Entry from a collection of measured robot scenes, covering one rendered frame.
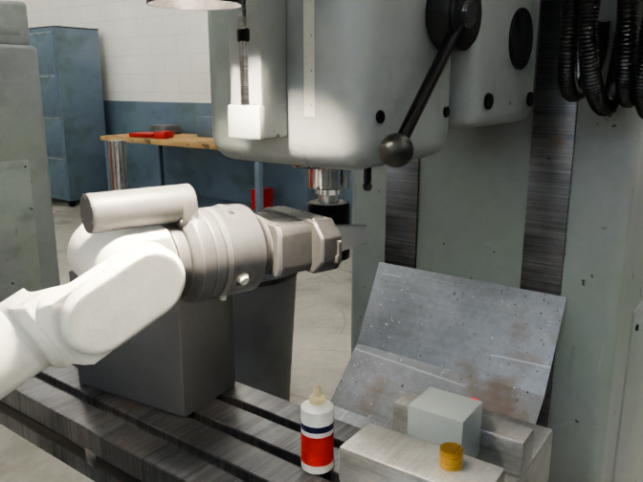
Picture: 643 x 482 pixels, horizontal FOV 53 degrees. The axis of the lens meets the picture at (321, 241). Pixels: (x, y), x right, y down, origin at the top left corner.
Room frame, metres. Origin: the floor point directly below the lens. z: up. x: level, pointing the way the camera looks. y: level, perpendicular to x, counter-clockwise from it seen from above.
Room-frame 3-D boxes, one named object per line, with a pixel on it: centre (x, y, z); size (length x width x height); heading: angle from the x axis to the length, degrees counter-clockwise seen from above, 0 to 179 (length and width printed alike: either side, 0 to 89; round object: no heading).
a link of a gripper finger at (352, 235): (0.67, -0.03, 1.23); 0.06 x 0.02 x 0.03; 128
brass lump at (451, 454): (0.54, -0.12, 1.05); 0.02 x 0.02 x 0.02
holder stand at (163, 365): (0.93, 0.26, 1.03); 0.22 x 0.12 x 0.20; 60
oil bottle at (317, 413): (0.71, 0.01, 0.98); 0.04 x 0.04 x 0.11
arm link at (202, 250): (0.57, 0.16, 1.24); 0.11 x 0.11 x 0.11; 38
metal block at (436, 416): (0.60, -0.13, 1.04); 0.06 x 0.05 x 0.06; 55
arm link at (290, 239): (0.64, 0.06, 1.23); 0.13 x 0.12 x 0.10; 38
